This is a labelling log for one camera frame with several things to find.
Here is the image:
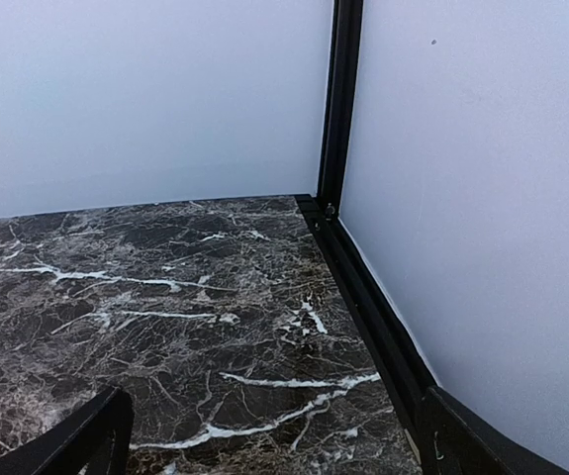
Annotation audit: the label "black table edge rail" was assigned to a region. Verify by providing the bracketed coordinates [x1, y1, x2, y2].
[295, 195, 436, 474]

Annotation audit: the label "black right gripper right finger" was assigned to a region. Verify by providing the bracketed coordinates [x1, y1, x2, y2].
[420, 386, 566, 475]

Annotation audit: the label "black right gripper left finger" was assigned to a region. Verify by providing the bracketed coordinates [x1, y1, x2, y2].
[0, 387, 133, 475]

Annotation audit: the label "black right corner frame post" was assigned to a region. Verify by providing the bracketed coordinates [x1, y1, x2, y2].
[316, 0, 364, 220]

